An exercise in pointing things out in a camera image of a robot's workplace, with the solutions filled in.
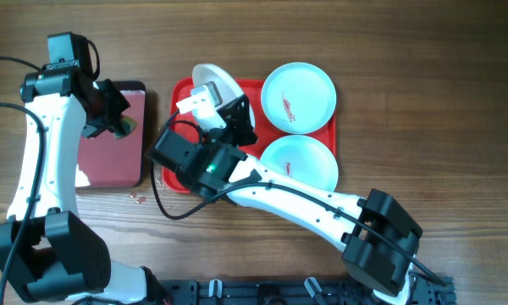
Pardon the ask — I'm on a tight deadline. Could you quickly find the white plate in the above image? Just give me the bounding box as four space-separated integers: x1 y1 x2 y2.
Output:
192 64 244 111

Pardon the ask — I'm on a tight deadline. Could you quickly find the green yellow sponge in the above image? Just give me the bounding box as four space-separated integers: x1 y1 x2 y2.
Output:
112 115 137 140

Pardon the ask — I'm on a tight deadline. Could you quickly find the light blue plate back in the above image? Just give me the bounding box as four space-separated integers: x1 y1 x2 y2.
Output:
261 62 337 134

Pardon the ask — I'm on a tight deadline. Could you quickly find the light blue plate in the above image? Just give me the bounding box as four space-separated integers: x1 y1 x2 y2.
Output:
261 62 337 134
261 135 339 191

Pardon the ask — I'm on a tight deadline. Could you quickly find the light blue plate front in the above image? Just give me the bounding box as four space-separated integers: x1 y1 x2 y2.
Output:
261 135 339 191

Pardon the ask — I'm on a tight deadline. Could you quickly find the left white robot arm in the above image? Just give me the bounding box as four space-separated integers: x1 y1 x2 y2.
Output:
0 60 169 304

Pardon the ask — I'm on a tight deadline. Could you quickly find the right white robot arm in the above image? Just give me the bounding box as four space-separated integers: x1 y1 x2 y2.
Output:
174 83 422 304

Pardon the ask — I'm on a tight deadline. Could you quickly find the red plastic tray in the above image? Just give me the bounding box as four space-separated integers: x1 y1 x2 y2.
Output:
162 77 338 194

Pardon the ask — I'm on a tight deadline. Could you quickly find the dark water tray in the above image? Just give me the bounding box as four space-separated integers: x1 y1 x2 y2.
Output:
75 80 146 188

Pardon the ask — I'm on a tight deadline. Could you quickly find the black mounting rail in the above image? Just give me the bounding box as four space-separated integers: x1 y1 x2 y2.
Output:
160 275 457 305

